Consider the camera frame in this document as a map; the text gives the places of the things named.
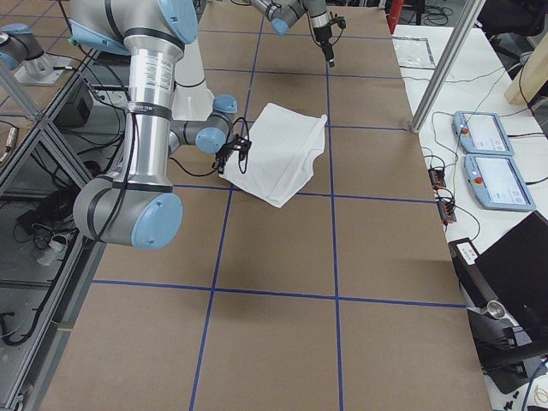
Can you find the teach pendant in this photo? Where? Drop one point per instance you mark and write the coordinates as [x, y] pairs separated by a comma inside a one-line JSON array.
[[481, 133], [497, 183]]

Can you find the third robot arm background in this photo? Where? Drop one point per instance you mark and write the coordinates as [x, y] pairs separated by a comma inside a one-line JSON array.
[[18, 44]]

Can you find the upper teach pendant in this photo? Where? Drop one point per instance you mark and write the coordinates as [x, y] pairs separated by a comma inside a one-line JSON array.
[[481, 133]]

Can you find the black laptop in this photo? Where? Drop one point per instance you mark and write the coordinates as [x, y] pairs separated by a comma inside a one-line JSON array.
[[515, 267]]

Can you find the plastic bag on table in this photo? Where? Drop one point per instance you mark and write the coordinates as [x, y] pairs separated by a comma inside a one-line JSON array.
[[413, 53]]

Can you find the black metal frame rack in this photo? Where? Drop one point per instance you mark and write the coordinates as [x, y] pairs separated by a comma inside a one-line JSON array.
[[64, 134]]

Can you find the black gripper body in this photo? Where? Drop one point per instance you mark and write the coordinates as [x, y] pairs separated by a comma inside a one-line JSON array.
[[223, 155], [323, 36]]

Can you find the white long-sleeve printed shirt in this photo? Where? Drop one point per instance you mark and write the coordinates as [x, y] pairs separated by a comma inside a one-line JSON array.
[[280, 161]]

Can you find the aluminium frame post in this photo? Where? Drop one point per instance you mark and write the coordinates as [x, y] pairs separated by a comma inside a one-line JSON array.
[[450, 53]]

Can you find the lower teach pendant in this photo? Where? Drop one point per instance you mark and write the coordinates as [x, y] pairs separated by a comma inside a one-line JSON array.
[[497, 183]]

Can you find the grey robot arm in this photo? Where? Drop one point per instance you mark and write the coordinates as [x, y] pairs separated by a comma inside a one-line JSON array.
[[133, 204], [283, 16]]

